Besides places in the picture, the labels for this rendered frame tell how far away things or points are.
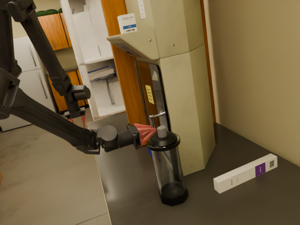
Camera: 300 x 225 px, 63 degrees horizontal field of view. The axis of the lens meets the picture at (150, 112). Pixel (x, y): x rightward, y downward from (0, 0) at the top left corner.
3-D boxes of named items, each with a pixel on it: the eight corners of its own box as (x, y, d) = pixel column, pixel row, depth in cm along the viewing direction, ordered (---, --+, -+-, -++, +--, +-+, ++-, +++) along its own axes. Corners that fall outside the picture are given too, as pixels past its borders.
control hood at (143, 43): (135, 54, 111) (131, 31, 108) (160, 59, 81) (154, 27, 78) (110, 60, 108) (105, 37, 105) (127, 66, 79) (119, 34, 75)
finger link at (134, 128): (151, 118, 96) (128, 124, 93) (157, 125, 89) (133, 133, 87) (153, 132, 99) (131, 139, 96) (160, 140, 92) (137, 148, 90)
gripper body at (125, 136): (130, 122, 95) (111, 127, 94) (138, 133, 87) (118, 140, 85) (133, 136, 98) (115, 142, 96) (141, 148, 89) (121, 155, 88)
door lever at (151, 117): (165, 133, 95) (163, 131, 98) (163, 112, 91) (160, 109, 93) (153, 137, 94) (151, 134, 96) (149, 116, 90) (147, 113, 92)
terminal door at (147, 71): (152, 138, 124) (136, 59, 111) (177, 166, 96) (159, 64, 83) (151, 139, 123) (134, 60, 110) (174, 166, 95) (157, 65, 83)
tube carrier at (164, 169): (183, 181, 92) (174, 129, 85) (193, 198, 82) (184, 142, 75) (155, 188, 91) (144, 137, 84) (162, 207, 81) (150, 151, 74)
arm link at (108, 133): (87, 132, 93) (84, 154, 89) (82, 118, 83) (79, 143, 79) (118, 133, 94) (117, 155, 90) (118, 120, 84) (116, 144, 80)
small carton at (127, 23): (133, 31, 91) (130, 14, 89) (137, 31, 86) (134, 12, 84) (120, 34, 89) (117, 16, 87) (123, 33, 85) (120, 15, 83)
